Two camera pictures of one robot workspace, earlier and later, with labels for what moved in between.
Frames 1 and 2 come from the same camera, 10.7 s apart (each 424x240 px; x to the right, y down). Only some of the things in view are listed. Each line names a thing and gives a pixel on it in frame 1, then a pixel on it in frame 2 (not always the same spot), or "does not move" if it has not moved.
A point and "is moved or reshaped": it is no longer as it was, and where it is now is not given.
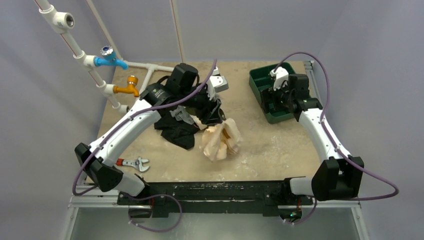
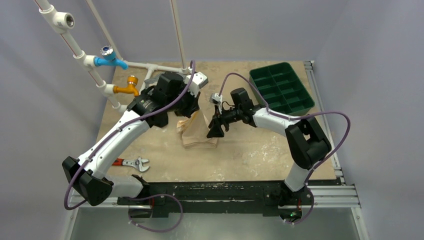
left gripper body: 199,102 to 185,105
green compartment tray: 259,79 does not move
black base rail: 273,197 does not move
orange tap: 132,81 does not move
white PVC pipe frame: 61,21 does not move
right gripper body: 274,98 to 219,118
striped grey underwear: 181,114 is moved or reshaped
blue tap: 108,58 does not move
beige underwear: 220,141 to 194,131
